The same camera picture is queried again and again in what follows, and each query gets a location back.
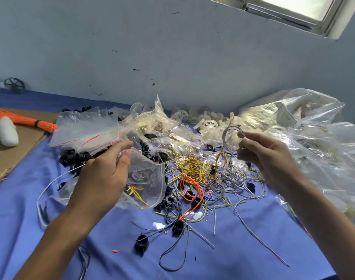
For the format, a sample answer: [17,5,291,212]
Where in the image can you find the person's right hand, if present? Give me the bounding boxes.
[236,131,302,197]

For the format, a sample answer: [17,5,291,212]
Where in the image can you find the person's left hand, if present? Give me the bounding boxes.
[67,141,134,226]

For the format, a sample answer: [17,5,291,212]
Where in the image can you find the pile of black plastic rings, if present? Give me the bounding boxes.
[58,132,208,256]

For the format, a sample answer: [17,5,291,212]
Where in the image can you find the clear zip plastic bag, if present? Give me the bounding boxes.
[49,150,168,210]

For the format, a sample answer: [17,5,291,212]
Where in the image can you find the looped light grey cable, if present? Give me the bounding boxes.
[221,125,247,156]

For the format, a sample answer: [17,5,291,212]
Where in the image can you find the stack of plastic bags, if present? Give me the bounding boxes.
[48,109,136,154]

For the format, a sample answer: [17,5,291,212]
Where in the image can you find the pile of large plastic bags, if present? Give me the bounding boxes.
[238,88,355,226]

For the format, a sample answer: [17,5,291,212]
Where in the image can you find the pile of white plastic wheels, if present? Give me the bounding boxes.
[170,105,251,146]

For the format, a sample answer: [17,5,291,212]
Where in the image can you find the long yellow green wire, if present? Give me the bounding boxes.
[233,207,290,268]

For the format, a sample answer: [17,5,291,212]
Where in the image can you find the pile of yellow wires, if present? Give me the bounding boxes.
[167,153,216,184]

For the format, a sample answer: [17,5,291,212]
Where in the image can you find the orange wire loop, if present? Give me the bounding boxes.
[177,175,206,222]

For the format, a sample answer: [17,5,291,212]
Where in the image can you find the person's right forearm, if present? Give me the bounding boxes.
[279,175,355,280]

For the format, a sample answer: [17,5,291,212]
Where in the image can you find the person's left forearm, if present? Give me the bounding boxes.
[14,210,99,280]

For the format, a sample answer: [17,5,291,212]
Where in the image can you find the brown cardboard sheet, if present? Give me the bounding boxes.
[0,108,58,191]

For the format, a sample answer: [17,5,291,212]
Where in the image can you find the orange tie bundle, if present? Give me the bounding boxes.
[0,109,59,133]

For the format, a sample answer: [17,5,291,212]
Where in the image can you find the blue cloth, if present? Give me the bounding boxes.
[0,89,355,280]

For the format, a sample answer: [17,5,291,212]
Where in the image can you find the white handheld device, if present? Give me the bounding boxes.
[0,116,20,147]

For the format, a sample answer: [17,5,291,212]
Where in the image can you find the black round wheel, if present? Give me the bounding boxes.
[4,77,25,94]

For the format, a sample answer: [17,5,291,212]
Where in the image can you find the window frame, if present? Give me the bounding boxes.
[200,0,355,40]

